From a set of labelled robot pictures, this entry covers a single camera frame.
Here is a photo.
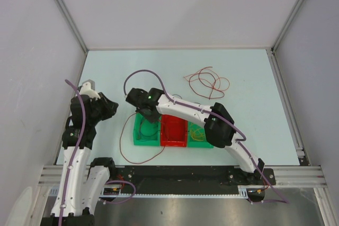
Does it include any dark red cable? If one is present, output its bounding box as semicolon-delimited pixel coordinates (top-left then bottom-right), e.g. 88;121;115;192
183;66;230;100
119;113;166;165

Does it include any yellow cable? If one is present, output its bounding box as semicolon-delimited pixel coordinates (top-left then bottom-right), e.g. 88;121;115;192
189;124;209;142

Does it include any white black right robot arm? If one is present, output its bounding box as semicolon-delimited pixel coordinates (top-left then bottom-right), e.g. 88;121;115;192
125;88;264;184

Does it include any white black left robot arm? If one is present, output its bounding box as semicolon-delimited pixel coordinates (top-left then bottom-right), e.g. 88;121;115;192
40;92;119;225

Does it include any left green plastic bin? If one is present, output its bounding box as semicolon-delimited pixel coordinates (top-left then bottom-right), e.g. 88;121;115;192
133;113;161;147

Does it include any green plastic bin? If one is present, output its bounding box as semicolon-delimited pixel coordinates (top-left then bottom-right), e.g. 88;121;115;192
133;113;161;147
187;122;213;149

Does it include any red plastic bin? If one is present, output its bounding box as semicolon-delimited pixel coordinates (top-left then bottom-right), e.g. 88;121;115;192
160;115;188;148

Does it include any right green plastic bin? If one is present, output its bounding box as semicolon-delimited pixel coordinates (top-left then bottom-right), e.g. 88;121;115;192
187;122;213;149

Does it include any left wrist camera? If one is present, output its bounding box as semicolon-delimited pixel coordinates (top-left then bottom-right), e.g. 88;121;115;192
79;79;101;100

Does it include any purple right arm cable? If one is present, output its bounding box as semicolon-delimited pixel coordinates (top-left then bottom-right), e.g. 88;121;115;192
123;69;291;204

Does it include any slotted cable duct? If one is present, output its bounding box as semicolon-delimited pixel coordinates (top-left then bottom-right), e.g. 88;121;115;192
99;186;265;200

